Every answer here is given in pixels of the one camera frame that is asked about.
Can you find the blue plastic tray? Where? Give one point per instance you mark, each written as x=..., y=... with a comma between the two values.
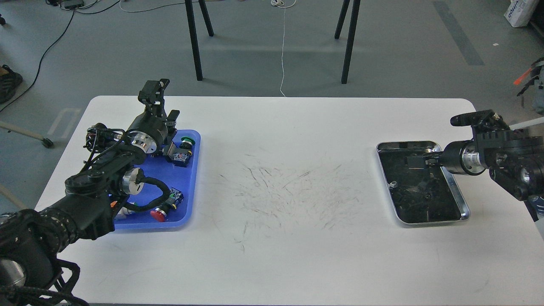
x=180, y=178

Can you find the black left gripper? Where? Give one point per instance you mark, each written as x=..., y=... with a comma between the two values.
x=152, y=129

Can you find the orange green push button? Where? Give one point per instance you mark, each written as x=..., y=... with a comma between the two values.
x=124, y=213

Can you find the green push button switch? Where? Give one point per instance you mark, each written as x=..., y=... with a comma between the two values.
x=180, y=155

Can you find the black table legs right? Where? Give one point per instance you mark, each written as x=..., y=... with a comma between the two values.
x=356, y=5

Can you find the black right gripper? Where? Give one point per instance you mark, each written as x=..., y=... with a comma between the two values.
x=457, y=158

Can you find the red mushroom push button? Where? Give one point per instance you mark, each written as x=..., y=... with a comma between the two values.
x=161, y=212

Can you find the silver metal tray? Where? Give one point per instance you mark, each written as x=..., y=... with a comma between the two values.
x=448, y=205

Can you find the black shoe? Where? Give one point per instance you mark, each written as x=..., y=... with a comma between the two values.
x=9, y=82

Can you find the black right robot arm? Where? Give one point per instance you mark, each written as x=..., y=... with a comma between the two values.
x=512, y=157

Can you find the beige chair leg with caster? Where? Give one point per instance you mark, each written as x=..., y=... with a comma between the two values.
x=19, y=130

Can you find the grey backpack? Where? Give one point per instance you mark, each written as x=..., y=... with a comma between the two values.
x=533, y=76

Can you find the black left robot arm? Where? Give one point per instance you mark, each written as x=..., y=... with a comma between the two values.
x=31, y=273

